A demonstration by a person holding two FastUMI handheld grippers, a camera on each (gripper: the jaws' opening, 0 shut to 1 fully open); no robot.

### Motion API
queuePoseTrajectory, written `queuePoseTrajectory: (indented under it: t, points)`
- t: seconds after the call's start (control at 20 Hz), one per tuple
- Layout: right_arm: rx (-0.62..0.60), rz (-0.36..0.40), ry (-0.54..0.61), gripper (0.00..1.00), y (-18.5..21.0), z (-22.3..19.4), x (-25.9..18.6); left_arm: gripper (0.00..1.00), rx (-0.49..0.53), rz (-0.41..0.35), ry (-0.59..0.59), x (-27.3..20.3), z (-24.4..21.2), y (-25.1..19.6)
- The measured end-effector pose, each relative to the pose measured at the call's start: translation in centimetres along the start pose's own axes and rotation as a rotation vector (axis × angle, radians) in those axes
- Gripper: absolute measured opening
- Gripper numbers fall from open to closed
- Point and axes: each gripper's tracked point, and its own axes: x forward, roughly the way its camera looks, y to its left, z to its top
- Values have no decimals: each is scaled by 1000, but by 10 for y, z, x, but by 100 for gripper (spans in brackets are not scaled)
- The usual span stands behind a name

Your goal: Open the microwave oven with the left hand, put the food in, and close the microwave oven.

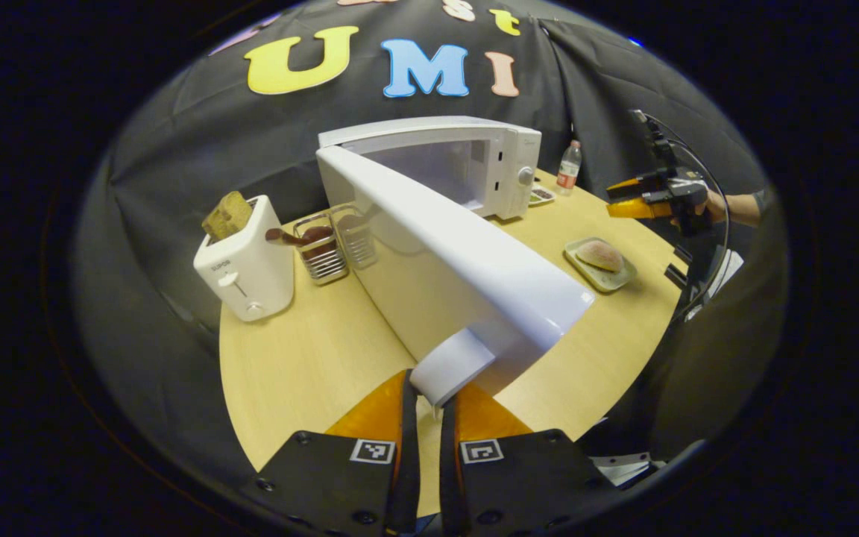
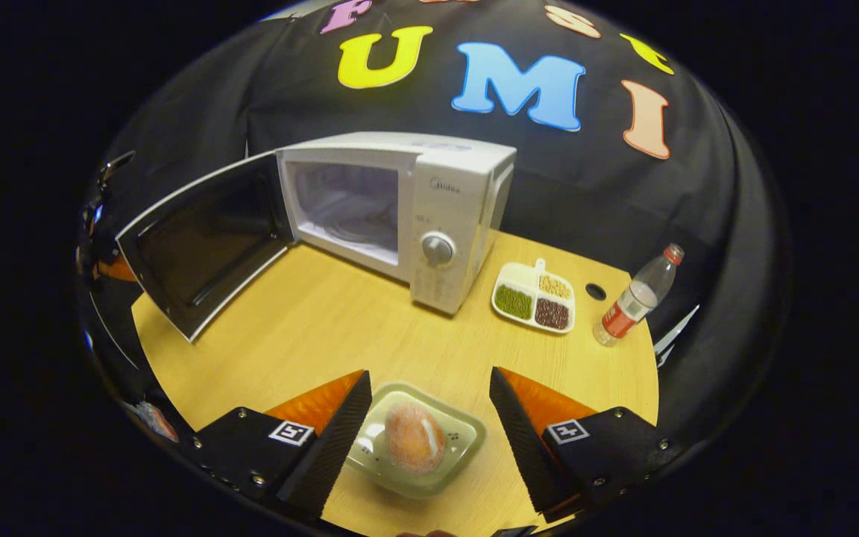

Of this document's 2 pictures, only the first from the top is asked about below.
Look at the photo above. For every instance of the clear plastic bottle red label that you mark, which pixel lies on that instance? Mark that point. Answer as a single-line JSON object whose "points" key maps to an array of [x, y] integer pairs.
{"points": [[568, 170]]}

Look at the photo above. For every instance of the brown bread slice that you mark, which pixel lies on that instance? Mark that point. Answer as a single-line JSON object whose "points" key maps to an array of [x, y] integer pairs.
{"points": [[227, 216]]}

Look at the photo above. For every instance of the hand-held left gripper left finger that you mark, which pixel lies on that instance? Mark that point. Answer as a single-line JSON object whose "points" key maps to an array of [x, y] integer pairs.
{"points": [[408, 462]]}

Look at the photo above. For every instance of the pink round bun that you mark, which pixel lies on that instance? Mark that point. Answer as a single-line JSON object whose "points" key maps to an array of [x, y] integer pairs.
{"points": [[599, 255]]}

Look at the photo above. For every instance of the divided dish of beans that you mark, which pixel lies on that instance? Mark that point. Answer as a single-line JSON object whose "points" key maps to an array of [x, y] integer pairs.
{"points": [[541, 196]]}

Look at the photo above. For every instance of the white toaster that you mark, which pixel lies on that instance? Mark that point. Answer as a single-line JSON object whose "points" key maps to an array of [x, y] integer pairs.
{"points": [[247, 276]]}

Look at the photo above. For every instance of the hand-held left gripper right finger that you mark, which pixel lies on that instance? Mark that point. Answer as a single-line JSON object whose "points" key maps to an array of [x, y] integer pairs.
{"points": [[448, 470]]}

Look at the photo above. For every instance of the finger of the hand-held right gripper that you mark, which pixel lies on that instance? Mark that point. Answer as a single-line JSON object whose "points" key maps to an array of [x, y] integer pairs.
{"points": [[638, 209], [638, 186]]}

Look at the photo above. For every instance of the pale green rectangular plate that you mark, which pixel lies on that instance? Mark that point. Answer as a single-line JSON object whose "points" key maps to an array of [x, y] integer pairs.
{"points": [[608, 279]]}

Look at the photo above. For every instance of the white microwave oven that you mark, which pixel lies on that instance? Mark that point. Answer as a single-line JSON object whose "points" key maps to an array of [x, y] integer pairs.
{"points": [[474, 261]]}

